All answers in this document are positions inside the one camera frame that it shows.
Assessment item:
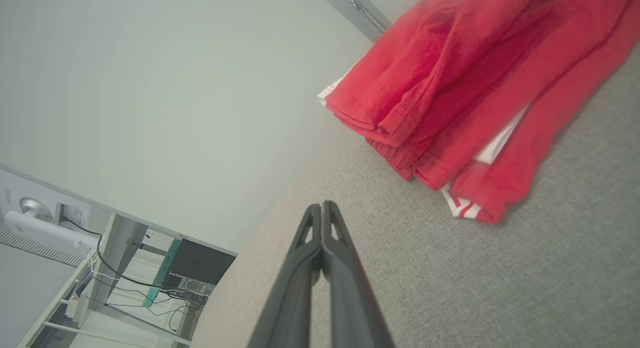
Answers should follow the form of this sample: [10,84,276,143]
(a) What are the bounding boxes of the black computer tower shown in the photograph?
[162,238,237,295]

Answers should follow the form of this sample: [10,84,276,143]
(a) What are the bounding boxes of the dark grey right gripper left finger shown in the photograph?
[247,203,323,348]

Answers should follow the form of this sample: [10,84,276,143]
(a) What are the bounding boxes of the teal box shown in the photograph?
[142,238,182,308]

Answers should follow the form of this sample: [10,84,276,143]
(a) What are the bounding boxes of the thick black cable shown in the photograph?
[62,218,208,301]

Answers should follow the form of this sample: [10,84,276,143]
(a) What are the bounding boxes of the white computer monitor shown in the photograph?
[0,165,102,268]

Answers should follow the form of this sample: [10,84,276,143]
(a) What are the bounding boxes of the grey white desk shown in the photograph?
[15,208,239,348]

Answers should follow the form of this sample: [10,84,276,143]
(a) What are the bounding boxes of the red Bulls jersey white sleeves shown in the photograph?
[412,0,640,225]

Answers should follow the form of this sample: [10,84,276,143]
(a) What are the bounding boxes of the red Bulls shorts white stripes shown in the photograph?
[317,0,556,183]

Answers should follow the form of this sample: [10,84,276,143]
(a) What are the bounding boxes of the white power strips with cables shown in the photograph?
[70,253,211,309]

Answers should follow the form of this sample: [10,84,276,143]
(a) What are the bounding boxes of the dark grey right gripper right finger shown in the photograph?
[320,200,396,348]

